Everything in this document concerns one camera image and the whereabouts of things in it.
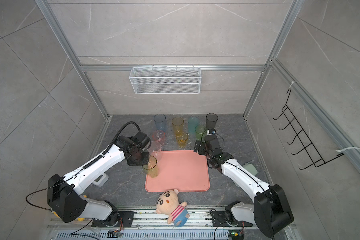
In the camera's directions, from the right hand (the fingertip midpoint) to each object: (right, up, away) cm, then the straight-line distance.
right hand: (202, 142), depth 87 cm
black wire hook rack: (+42, -4, -28) cm, 51 cm away
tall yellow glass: (-15, +11, +12) cm, 23 cm away
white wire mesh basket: (-23, +41, +14) cm, 49 cm away
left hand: (-32, -8, -7) cm, 34 cm away
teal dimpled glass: (-5, +13, +18) cm, 22 cm away
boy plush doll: (-19, -28, -17) cm, 37 cm away
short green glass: (+1, +7, +20) cm, 21 cm away
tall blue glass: (-27, +13, +14) cm, 33 cm away
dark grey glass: (+9, +15, +15) cm, 23 cm away
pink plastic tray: (-9, -17, +2) cm, 20 cm away
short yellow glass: (-12, +2, +15) cm, 19 cm away
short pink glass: (-28, +3, +15) cm, 32 cm away
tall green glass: (-27, -11, -12) cm, 32 cm away
